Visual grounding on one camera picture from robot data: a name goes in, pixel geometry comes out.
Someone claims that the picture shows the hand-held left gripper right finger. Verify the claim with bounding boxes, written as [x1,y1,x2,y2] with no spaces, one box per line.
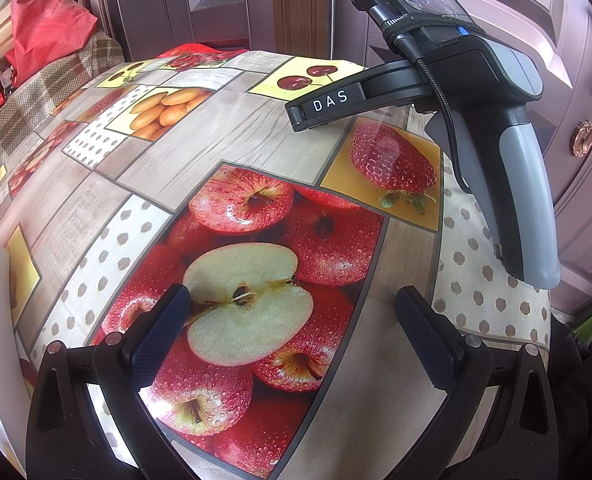
[395,285,559,480]

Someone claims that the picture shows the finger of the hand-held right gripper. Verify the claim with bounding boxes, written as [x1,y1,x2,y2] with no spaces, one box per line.
[285,79,369,133]

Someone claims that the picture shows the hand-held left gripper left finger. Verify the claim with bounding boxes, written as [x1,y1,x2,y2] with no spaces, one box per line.
[26,282,194,480]

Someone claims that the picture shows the flat red printed bag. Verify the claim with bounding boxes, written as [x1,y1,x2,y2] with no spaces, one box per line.
[156,43,249,58]

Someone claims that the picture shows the fruit print tablecloth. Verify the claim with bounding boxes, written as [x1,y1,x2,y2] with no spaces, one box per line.
[0,45,551,480]

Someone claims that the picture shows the brown panelled door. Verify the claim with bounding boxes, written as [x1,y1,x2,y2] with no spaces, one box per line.
[71,0,334,58]

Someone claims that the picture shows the plaid covered bench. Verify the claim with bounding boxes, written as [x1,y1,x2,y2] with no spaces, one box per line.
[0,30,124,201]

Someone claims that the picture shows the pink-red nonwoven bag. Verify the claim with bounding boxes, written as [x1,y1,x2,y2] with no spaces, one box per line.
[5,0,99,83]

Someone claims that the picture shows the black braided cable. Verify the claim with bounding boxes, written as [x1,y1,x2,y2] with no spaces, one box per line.
[371,5,474,195]

